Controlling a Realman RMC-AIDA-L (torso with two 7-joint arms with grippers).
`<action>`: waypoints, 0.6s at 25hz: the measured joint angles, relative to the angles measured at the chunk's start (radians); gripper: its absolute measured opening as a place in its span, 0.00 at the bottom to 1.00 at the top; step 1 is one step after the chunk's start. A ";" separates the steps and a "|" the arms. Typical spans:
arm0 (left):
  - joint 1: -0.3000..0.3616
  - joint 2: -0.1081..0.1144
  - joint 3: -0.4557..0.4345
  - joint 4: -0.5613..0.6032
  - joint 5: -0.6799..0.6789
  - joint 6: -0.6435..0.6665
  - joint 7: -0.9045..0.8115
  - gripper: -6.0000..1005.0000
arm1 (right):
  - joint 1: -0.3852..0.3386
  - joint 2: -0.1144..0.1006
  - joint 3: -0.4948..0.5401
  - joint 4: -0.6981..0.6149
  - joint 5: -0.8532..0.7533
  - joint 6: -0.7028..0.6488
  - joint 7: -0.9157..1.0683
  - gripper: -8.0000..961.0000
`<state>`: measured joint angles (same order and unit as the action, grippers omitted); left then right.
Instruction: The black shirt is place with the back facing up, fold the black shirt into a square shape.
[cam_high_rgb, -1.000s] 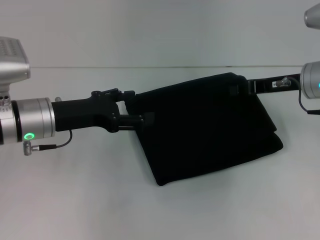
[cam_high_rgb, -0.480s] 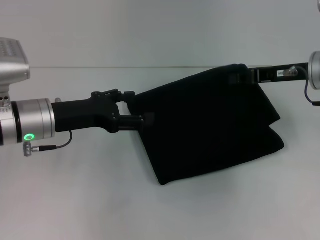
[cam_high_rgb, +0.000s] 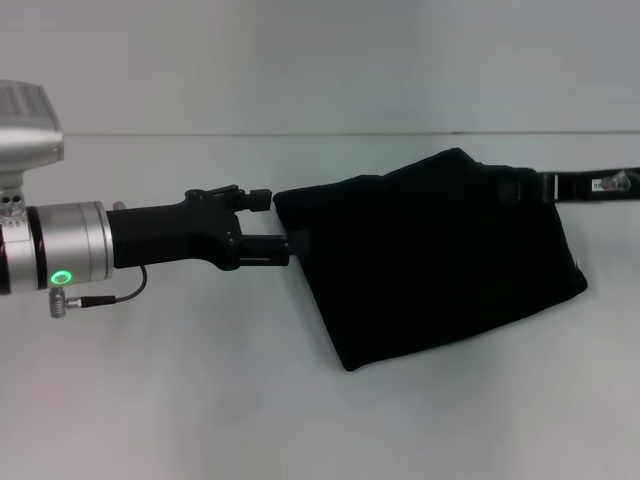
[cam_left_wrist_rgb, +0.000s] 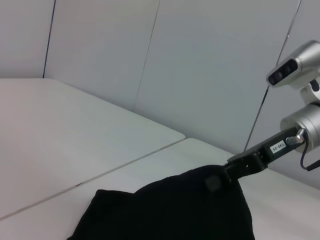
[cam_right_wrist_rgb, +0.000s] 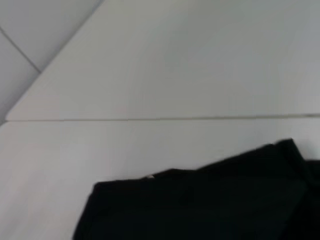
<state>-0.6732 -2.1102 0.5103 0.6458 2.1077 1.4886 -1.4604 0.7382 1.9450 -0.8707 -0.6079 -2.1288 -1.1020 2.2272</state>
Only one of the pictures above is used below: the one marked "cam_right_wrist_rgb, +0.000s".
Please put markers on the black shirt with FREE print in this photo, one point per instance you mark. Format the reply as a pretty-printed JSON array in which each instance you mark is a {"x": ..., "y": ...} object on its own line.
[{"x": 212, "y": 200}]

